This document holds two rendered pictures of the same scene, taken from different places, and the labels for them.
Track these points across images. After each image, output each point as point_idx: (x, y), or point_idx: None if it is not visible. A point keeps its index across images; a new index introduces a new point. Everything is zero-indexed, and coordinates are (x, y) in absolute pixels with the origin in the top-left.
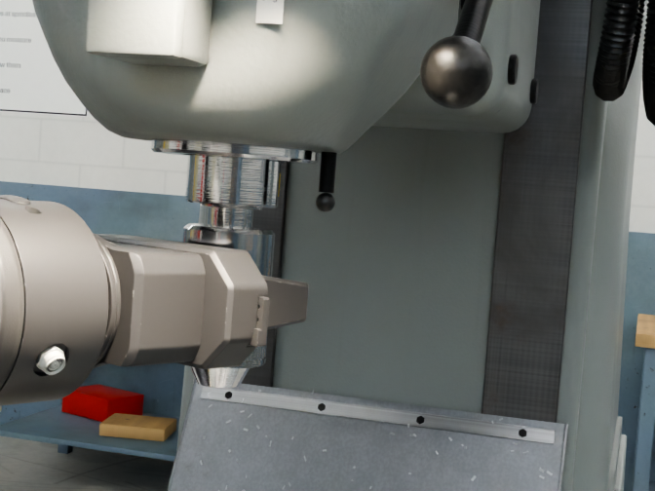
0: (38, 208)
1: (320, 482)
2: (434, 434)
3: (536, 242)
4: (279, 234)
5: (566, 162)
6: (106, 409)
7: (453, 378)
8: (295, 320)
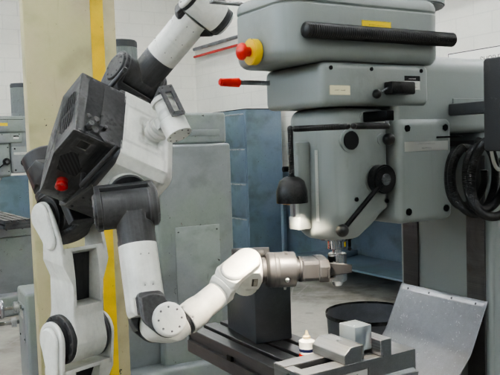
0: (287, 254)
1: (425, 314)
2: (454, 302)
3: (475, 245)
4: (417, 242)
5: (481, 222)
6: None
7: (460, 286)
8: (348, 272)
